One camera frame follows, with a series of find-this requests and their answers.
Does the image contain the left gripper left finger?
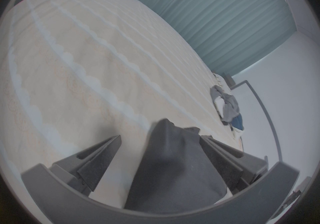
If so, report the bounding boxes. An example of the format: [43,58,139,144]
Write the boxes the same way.
[51,135,122,192]

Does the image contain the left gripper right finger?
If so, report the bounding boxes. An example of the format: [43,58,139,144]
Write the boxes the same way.
[199,135,269,191]

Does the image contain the black T-shirt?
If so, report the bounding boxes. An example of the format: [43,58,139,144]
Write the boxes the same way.
[124,118,228,214]

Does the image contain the pile of clothes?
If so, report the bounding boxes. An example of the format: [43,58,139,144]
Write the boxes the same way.
[210,85,244,132]

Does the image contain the bed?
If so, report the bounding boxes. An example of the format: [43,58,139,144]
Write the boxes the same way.
[0,0,283,208]

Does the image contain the white printed pillow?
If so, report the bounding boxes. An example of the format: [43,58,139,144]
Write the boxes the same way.
[214,73,234,91]

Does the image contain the grey bedside table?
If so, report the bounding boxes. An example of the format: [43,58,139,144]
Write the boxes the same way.
[222,72,237,88]

